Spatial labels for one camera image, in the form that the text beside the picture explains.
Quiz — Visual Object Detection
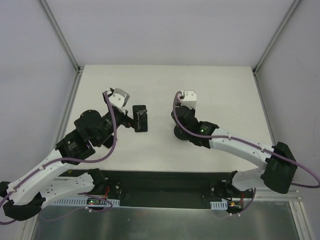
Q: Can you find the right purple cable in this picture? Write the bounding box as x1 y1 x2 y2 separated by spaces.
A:
172 91 320 218

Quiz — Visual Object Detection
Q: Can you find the black folding phone stand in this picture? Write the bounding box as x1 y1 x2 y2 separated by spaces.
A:
132 105 148 133

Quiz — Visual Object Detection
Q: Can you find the right white cable duct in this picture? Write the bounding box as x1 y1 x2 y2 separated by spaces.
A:
210 199 228 211

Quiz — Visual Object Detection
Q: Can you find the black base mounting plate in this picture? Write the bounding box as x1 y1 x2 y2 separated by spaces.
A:
71 170 255 208

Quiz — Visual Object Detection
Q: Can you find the purple cable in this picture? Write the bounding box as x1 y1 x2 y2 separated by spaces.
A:
0 91 118 223
172 91 320 218

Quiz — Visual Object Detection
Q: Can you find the white cable duct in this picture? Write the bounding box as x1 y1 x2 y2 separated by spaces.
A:
210 199 228 211
49 197 120 208

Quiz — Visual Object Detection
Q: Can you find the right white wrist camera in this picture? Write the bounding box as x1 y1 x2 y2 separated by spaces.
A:
178 90 197 110

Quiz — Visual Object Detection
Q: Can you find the left white cable duct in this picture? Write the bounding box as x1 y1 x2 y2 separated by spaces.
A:
49 197 120 208

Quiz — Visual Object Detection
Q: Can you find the black round-base phone stand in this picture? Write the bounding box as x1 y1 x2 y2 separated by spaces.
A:
173 126 189 141

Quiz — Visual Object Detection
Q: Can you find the aluminium frame post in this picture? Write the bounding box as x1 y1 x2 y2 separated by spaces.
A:
252 0 303 76
37 0 81 74

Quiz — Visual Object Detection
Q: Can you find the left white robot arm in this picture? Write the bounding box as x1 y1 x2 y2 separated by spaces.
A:
0 88 148 223

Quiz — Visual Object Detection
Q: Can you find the aluminium extrusion rail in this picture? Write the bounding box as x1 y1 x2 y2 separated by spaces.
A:
254 189 302 202

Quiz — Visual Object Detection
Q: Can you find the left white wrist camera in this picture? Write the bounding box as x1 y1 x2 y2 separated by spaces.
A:
102 88 130 113

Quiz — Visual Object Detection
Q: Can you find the left aluminium frame post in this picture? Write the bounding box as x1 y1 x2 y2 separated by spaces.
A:
37 0 81 74

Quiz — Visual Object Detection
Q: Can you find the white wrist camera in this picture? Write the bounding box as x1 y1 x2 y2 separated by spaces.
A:
102 88 130 113
178 90 197 110

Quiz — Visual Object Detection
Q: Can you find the left pink-case smartphone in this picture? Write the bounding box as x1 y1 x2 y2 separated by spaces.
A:
102 135 117 149

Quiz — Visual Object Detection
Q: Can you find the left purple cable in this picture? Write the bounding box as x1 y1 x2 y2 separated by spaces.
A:
0 91 118 223

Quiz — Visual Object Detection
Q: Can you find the right aluminium frame post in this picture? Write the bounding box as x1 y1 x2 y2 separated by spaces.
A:
252 0 303 76

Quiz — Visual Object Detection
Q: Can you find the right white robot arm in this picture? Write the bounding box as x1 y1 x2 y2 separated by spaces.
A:
171 106 297 198

